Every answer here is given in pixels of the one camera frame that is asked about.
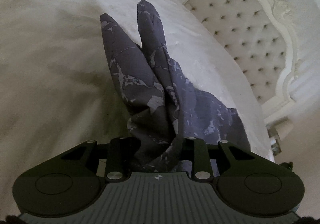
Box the picture frame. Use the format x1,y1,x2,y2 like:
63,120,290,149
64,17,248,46
270,138,283,156

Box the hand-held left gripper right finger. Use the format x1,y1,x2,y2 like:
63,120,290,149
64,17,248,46
184,136,255,182

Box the cream tufted headboard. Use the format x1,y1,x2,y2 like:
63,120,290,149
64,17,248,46
164,0,301,125

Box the purple patterned pants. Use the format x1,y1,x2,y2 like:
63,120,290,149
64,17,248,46
99,0,252,172

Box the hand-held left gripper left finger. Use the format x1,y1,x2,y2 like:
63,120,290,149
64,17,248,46
59,136,141,182

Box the white fluffy blanket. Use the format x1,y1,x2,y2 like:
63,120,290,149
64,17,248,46
0,0,275,216

